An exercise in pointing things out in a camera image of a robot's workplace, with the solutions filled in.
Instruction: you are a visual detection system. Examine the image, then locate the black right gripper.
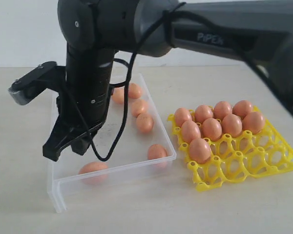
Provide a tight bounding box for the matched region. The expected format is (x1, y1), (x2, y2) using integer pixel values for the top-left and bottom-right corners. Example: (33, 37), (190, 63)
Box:
(42, 80), (113, 162)

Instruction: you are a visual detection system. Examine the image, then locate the brown egg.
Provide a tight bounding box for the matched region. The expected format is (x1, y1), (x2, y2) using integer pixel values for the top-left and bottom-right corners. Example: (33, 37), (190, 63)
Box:
(181, 120), (201, 144)
(232, 100), (253, 119)
(194, 105), (213, 123)
(242, 112), (265, 134)
(128, 83), (143, 99)
(131, 99), (148, 117)
(201, 118), (222, 141)
(147, 144), (168, 160)
(188, 138), (211, 164)
(174, 107), (192, 127)
(136, 113), (154, 134)
(222, 114), (242, 137)
(213, 101), (232, 120)
(111, 88), (125, 104)
(78, 162), (108, 175)

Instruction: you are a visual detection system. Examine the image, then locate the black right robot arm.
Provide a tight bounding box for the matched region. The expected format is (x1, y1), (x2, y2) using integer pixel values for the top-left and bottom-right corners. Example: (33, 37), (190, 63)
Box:
(42, 0), (293, 161)

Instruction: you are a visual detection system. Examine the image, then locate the clear plastic storage box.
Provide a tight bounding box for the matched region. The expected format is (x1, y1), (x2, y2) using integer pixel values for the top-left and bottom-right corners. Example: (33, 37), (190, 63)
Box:
(45, 73), (178, 214)

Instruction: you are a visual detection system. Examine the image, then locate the yellow plastic egg tray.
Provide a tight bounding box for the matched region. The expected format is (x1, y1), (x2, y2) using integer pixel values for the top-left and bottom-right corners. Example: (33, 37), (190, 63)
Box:
(167, 114), (293, 192)

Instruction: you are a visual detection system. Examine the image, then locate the black camera cable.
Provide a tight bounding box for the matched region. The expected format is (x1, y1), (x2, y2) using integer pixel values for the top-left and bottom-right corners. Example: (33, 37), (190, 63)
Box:
(61, 2), (293, 162)

